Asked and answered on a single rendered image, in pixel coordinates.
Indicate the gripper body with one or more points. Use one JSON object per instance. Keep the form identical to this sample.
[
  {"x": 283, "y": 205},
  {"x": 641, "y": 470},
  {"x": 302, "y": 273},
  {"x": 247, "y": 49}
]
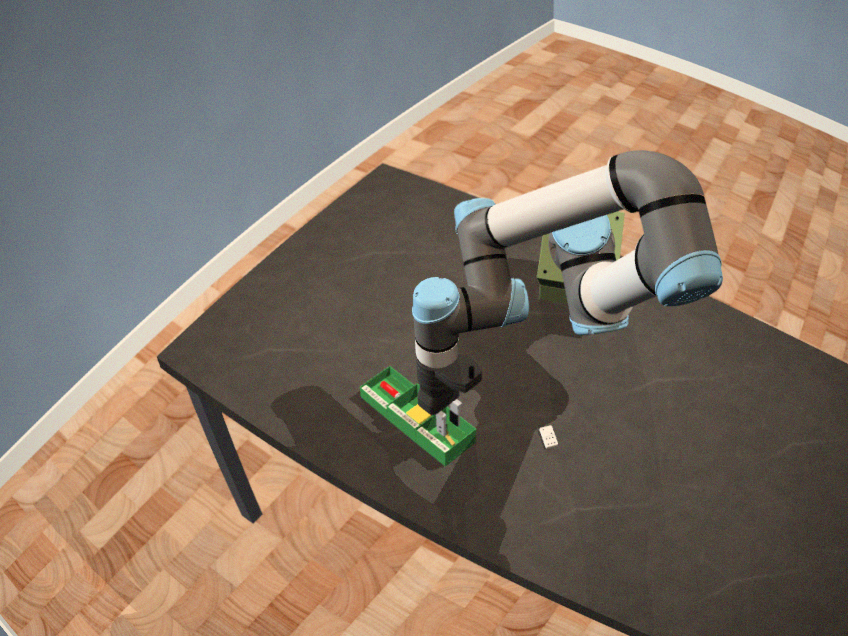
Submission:
[{"x": 459, "y": 376}]

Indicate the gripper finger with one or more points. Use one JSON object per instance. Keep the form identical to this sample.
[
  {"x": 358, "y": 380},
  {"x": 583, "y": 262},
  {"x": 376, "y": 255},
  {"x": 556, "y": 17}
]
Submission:
[
  {"x": 441, "y": 423},
  {"x": 455, "y": 412}
]

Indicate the white domino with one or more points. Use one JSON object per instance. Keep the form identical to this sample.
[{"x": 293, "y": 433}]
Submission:
[{"x": 548, "y": 436}]

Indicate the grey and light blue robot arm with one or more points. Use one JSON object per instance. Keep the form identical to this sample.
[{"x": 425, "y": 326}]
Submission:
[{"x": 676, "y": 259}]

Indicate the green rack of bins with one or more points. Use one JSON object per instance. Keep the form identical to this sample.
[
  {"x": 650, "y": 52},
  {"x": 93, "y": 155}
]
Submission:
[{"x": 423, "y": 434}]

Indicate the red cylinder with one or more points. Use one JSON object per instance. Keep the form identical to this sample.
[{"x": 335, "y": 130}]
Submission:
[{"x": 389, "y": 389}]

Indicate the yellow rectangular pad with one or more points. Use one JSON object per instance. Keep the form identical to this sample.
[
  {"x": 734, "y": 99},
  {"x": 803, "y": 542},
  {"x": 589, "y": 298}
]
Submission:
[{"x": 418, "y": 414}]

